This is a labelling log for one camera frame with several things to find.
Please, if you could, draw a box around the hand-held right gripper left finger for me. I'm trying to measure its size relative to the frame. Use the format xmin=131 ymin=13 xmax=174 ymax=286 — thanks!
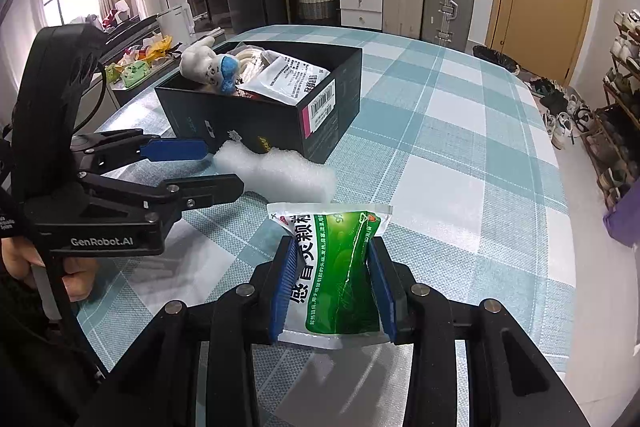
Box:
xmin=90 ymin=234 xmax=301 ymax=427

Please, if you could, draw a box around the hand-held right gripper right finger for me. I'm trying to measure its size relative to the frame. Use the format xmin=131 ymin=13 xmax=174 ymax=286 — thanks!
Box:
xmin=366 ymin=237 xmax=593 ymax=427

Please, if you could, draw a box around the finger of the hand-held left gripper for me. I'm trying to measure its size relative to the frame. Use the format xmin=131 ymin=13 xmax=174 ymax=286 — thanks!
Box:
xmin=80 ymin=173 xmax=246 ymax=224
xmin=72 ymin=129 xmax=210 ymax=172

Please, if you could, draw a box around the green and white medicine packet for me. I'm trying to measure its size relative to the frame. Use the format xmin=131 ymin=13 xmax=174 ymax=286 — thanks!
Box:
xmin=266 ymin=202 xmax=395 ymax=350

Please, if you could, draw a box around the white foam piece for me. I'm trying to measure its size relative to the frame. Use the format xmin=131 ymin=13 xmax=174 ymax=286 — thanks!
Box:
xmin=214 ymin=139 xmax=337 ymax=204

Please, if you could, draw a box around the black cardboard box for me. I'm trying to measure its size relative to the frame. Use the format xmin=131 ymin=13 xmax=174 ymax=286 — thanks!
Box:
xmin=155 ymin=39 xmax=363 ymax=165

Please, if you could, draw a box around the white plush toy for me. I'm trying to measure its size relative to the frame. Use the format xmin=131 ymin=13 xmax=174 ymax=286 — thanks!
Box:
xmin=180 ymin=38 xmax=241 ymax=95

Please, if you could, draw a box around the bagged cream rope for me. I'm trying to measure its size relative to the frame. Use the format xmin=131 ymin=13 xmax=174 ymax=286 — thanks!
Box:
xmin=235 ymin=47 xmax=278 ymax=80

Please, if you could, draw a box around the person's left forearm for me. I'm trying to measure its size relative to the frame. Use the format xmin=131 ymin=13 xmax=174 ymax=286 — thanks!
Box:
xmin=0 ymin=274 xmax=108 ymax=427

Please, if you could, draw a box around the person's left hand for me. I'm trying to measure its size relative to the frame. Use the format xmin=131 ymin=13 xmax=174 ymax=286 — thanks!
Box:
xmin=0 ymin=234 xmax=97 ymax=304

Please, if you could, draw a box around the grey low cabinet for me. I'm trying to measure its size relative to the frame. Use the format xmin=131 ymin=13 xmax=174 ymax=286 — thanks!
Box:
xmin=87 ymin=32 xmax=201 ymax=110

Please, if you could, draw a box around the light green container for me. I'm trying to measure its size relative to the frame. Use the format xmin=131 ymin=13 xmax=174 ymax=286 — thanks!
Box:
xmin=105 ymin=59 xmax=151 ymax=88

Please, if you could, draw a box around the yellow plastic bag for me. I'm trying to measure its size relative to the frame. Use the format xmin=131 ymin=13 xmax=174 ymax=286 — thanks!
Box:
xmin=145 ymin=34 xmax=173 ymax=58

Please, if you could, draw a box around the white appliance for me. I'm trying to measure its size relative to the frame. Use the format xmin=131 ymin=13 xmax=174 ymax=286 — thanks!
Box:
xmin=159 ymin=4 xmax=193 ymax=50

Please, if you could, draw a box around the woven basket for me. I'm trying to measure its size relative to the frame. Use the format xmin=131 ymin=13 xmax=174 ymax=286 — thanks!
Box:
xmin=297 ymin=0 xmax=337 ymax=20

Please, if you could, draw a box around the scattered shoes pile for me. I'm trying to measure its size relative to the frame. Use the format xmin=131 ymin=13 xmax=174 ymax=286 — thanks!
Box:
xmin=522 ymin=77 xmax=596 ymax=150

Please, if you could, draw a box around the purple bag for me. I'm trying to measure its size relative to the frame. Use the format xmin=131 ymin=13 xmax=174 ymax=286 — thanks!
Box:
xmin=602 ymin=192 xmax=640 ymax=248

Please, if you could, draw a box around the black trash bin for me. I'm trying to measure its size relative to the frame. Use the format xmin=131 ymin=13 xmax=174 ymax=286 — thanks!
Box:
xmin=472 ymin=45 xmax=521 ymax=75

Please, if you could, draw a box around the wooden shoe rack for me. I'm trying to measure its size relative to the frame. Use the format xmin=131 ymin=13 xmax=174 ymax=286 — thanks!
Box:
xmin=582 ymin=9 xmax=640 ymax=208

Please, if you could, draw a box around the silver suitcase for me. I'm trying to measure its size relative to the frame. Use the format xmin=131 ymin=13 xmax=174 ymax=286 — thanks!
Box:
xmin=421 ymin=0 xmax=478 ymax=52

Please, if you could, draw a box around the shoe rack with shoes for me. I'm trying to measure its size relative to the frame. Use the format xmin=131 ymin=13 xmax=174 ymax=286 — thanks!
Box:
xmin=590 ymin=9 xmax=640 ymax=202

